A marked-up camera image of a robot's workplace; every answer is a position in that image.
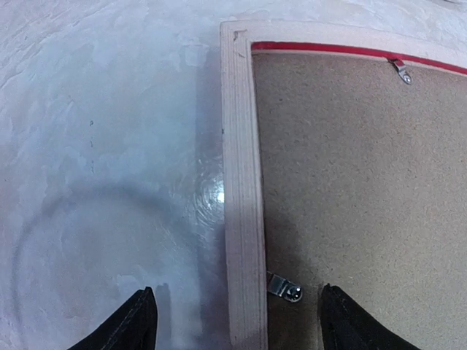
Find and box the red wooden picture frame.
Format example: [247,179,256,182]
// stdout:
[220,20,466,349]

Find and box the brown cardboard backing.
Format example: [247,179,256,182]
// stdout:
[253,53,466,349]

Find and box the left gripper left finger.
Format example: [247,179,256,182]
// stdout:
[69,287,158,350]

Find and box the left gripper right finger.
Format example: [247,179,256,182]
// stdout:
[319,284,418,350]

